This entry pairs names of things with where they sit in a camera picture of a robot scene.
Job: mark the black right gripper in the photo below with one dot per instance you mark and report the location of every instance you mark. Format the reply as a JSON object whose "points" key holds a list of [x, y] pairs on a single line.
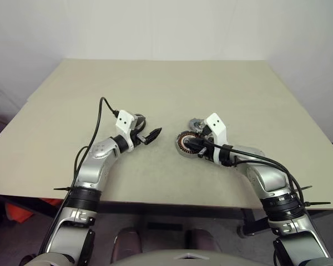
{"points": [[209, 154]]}

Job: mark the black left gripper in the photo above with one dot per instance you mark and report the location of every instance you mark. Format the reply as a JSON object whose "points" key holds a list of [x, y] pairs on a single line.
{"points": [[138, 139]]}

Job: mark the grey spoked rotor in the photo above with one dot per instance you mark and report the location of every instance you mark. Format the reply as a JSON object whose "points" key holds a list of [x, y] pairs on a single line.
{"points": [[195, 125]]}

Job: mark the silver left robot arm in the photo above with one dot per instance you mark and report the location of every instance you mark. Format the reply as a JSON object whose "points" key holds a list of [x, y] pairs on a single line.
{"points": [[91, 171]]}

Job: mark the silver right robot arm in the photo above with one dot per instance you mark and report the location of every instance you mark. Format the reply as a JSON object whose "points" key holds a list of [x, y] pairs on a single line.
{"points": [[269, 180]]}

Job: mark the dark maroon rounded shape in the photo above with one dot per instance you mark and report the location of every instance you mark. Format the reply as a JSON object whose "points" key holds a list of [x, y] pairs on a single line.
{"points": [[202, 239], [127, 242]]}

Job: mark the black zip tie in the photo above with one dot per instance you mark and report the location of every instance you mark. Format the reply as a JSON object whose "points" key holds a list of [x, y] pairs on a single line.
{"points": [[305, 188], [62, 189], [319, 204]]}

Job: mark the grey robot torso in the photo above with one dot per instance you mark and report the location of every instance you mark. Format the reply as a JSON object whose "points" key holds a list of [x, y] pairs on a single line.
{"points": [[166, 258]]}

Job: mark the orange object under table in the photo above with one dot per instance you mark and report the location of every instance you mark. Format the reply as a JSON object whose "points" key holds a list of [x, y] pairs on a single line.
{"points": [[19, 212]]}

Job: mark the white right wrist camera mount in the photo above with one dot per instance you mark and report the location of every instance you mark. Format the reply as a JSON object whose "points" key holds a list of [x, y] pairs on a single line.
{"points": [[217, 124]]}

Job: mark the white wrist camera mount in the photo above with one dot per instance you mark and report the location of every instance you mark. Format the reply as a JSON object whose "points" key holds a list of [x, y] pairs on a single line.
{"points": [[217, 124], [125, 119]]}

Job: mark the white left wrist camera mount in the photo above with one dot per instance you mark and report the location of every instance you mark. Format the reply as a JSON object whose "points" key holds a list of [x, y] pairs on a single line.
{"points": [[125, 119]]}

